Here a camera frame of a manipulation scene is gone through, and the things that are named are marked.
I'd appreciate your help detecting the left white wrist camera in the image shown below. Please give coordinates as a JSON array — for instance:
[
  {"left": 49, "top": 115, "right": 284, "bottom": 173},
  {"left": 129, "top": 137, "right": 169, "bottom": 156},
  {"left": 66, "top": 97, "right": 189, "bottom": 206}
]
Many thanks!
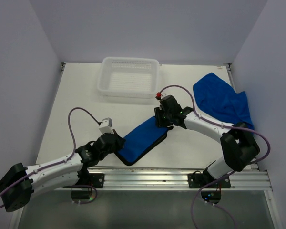
[{"left": 99, "top": 117, "right": 113, "bottom": 134}]

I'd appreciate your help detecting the aluminium mounting rail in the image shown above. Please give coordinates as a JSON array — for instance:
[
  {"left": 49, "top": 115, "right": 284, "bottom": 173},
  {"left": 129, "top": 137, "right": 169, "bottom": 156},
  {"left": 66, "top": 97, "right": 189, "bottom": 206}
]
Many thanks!
[{"left": 88, "top": 167, "right": 272, "bottom": 191}]

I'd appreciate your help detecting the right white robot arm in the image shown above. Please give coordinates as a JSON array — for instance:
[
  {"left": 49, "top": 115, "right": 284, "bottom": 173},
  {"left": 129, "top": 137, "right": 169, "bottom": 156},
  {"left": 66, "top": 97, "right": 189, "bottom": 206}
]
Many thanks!
[{"left": 154, "top": 95, "right": 260, "bottom": 187}]

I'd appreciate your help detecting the purple cable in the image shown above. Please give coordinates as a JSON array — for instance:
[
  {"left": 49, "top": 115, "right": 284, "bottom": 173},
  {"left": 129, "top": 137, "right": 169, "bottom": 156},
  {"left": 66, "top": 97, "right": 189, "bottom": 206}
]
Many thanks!
[
  {"left": 70, "top": 183, "right": 98, "bottom": 205},
  {"left": 0, "top": 107, "right": 103, "bottom": 213},
  {"left": 190, "top": 176, "right": 238, "bottom": 229},
  {"left": 160, "top": 85, "right": 271, "bottom": 191}
]

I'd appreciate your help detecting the crumpled blue towel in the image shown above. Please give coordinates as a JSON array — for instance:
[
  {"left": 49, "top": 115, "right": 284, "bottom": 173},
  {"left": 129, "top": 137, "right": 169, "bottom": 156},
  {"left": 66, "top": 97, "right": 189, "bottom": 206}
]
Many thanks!
[{"left": 193, "top": 73, "right": 254, "bottom": 129}]

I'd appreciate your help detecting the right black base bracket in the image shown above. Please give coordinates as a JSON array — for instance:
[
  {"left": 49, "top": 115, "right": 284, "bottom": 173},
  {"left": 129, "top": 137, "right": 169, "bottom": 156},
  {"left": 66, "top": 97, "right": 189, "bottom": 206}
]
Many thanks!
[{"left": 187, "top": 170, "right": 231, "bottom": 188}]

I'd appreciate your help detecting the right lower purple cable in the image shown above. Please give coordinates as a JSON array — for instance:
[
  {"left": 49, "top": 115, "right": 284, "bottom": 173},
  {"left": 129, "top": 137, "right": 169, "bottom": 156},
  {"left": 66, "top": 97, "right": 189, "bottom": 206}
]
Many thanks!
[{"left": 190, "top": 176, "right": 238, "bottom": 229}]

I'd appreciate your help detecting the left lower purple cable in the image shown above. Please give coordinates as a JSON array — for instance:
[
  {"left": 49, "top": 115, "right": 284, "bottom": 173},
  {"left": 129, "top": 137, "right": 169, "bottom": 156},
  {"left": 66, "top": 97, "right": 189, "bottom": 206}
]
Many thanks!
[{"left": 70, "top": 183, "right": 98, "bottom": 205}]

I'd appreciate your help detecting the left black base bracket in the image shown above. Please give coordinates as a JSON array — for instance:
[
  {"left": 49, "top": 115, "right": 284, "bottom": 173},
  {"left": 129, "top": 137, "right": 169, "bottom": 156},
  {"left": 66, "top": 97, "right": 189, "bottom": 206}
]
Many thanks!
[{"left": 63, "top": 173, "right": 105, "bottom": 188}]

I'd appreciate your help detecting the white plastic mesh basket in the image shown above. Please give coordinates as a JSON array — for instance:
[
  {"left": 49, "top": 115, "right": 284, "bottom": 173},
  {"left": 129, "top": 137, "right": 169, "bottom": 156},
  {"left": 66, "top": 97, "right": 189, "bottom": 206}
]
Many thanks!
[{"left": 96, "top": 57, "right": 160, "bottom": 104}]

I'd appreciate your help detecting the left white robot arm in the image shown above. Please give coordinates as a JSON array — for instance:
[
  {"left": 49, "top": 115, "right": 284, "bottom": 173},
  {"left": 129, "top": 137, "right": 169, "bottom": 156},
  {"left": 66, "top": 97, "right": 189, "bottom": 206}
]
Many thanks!
[{"left": 0, "top": 132, "right": 125, "bottom": 212}]

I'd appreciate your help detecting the blue towel with black trim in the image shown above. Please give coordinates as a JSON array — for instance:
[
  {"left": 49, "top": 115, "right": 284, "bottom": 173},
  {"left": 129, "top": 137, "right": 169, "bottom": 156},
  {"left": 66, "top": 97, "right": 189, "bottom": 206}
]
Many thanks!
[{"left": 115, "top": 116, "right": 168, "bottom": 166}]

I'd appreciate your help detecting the black base bracket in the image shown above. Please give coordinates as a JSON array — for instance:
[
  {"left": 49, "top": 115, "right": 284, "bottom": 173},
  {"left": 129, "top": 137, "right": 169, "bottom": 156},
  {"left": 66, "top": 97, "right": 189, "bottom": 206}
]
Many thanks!
[
  {"left": 187, "top": 170, "right": 231, "bottom": 188},
  {"left": 63, "top": 173, "right": 105, "bottom": 188}
]

